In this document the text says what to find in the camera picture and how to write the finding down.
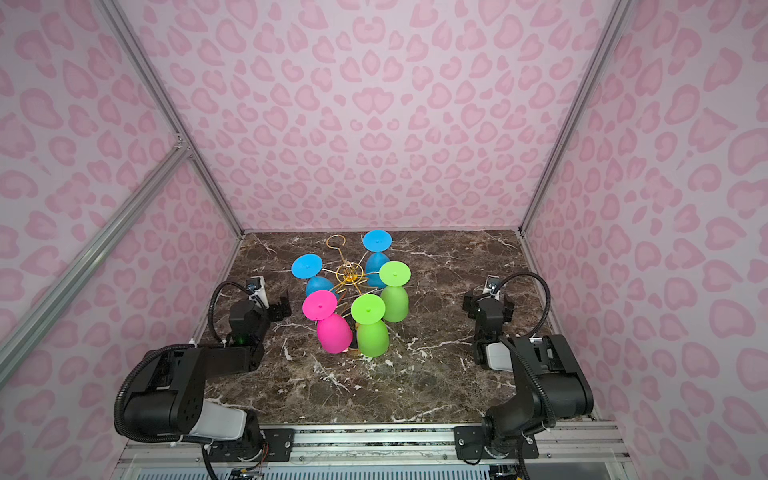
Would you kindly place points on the blue wine glass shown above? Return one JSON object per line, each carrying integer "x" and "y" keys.
{"x": 308, "y": 267}
{"x": 376, "y": 242}

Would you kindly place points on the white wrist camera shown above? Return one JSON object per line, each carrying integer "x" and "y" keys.
{"x": 491, "y": 285}
{"x": 256, "y": 291}

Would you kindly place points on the right aluminium frame post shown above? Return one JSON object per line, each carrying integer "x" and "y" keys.
{"x": 616, "y": 23}

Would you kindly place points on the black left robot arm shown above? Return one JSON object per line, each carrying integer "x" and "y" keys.
{"x": 162, "y": 400}

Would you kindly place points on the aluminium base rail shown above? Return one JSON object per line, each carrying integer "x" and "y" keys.
{"x": 573, "y": 450}

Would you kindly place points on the left aluminium frame beam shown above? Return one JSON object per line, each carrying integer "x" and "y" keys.
{"x": 39, "y": 320}

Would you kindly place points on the blue wine glass rear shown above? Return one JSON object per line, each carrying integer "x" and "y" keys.
{"x": 376, "y": 242}

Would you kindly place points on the gold wire wine glass rack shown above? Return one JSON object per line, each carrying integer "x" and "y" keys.
{"x": 349, "y": 284}

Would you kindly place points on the pink wine glass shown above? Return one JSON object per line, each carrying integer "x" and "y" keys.
{"x": 333, "y": 331}

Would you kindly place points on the green wine glass front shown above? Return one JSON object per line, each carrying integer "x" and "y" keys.
{"x": 372, "y": 334}

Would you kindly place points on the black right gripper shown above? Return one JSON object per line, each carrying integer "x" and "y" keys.
{"x": 489, "y": 305}

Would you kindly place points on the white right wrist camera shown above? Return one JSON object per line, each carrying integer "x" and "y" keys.
{"x": 491, "y": 285}

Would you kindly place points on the blue wine glass left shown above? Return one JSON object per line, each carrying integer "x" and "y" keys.
{"x": 308, "y": 267}

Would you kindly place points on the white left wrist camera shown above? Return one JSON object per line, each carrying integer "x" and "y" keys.
{"x": 256, "y": 291}

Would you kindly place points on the green wine glass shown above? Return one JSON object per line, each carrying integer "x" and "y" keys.
{"x": 395, "y": 275}
{"x": 372, "y": 334}

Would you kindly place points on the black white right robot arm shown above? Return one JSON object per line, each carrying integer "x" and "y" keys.
{"x": 549, "y": 385}

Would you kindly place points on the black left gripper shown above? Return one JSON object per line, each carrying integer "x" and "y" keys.
{"x": 279, "y": 306}

